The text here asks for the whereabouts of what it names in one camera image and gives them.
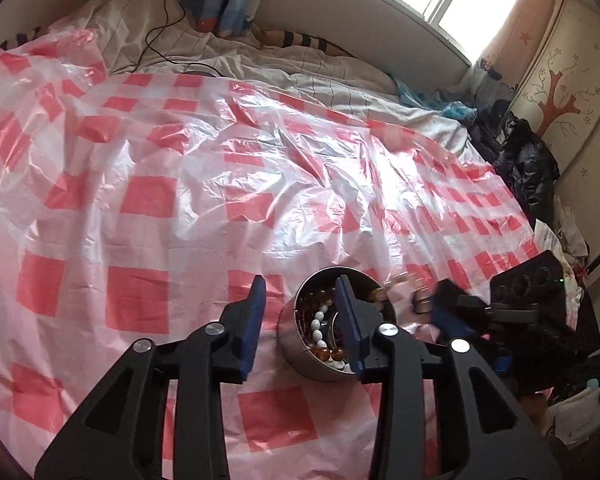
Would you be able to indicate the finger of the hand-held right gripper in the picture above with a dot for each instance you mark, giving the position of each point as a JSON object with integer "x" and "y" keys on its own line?
{"x": 447, "y": 315}

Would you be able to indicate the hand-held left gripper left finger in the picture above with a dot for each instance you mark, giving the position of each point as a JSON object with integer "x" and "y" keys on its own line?
{"x": 255, "y": 320}

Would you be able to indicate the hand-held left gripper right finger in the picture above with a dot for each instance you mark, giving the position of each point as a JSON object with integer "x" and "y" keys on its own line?
{"x": 347, "y": 320}

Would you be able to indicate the round metal tin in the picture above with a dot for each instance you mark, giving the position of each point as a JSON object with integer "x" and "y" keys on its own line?
{"x": 300, "y": 355}

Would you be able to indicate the person's right hand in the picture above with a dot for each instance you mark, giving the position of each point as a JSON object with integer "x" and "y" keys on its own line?
{"x": 534, "y": 404}

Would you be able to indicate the pile of white papers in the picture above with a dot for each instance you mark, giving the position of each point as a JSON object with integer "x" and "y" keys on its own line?
{"x": 580, "y": 410}

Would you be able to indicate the black puffer jacket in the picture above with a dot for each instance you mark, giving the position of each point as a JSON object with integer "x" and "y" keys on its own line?
{"x": 525, "y": 160}

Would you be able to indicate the red checkered plastic sheet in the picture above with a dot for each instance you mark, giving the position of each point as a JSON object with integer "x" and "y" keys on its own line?
{"x": 130, "y": 185}

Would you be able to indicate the white wardrobe with tree print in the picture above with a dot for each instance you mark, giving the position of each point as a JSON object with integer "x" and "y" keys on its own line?
{"x": 585, "y": 125}

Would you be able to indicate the blue plastic bag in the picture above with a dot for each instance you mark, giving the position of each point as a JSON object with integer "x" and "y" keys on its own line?
{"x": 445, "y": 107}

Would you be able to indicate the white grid-line quilt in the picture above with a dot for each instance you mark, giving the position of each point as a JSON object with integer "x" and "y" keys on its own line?
{"x": 320, "y": 80}

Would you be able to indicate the striped stuffed toy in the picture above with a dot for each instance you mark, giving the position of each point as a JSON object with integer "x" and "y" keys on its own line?
{"x": 300, "y": 40}

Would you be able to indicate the pink curtain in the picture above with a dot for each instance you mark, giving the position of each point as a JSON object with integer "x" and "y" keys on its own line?
{"x": 520, "y": 15}

